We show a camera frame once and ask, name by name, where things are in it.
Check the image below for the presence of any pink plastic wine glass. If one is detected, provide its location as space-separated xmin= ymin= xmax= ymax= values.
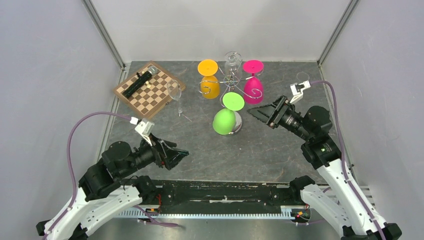
xmin=242 ymin=59 xmax=264 ymax=105

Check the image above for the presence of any black flashlight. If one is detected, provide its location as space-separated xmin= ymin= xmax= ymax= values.
xmin=122 ymin=66 xmax=158 ymax=99

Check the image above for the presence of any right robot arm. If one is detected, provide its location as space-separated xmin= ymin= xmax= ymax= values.
xmin=247 ymin=95 xmax=402 ymax=240

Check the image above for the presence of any orange plastic wine glass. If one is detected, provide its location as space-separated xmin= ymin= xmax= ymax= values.
xmin=197 ymin=59 xmax=220 ymax=100

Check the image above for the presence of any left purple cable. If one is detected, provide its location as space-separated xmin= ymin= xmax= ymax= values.
xmin=43 ymin=111 xmax=181 ymax=239

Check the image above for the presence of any chrome wire wine glass rack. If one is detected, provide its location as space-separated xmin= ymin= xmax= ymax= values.
xmin=197 ymin=51 xmax=266 ymax=136

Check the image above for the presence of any clear tumbler wine glass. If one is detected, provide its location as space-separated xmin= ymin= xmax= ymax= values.
xmin=224 ymin=51 xmax=243 ymax=81

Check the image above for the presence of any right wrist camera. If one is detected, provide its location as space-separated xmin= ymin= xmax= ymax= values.
xmin=290 ymin=80 xmax=311 ymax=105

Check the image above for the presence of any clear round wine glass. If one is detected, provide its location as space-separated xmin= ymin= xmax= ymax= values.
xmin=166 ymin=79 xmax=193 ymax=122

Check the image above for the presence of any wooden chessboard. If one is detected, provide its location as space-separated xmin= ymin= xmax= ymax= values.
xmin=113 ymin=61 xmax=186 ymax=119

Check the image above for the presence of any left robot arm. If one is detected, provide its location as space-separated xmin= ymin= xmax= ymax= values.
xmin=36 ymin=137 xmax=189 ymax=240

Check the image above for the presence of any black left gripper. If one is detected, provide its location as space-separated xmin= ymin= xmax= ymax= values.
xmin=119 ymin=132 xmax=190 ymax=178

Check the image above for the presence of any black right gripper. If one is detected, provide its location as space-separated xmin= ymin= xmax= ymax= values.
xmin=247 ymin=94 xmax=313 ymax=141

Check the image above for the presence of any clear ribbed flute glass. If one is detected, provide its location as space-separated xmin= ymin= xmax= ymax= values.
xmin=294 ymin=71 xmax=310 ymax=84

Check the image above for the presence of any green plastic wine glass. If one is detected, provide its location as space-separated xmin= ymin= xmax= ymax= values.
xmin=212 ymin=92 xmax=245 ymax=136

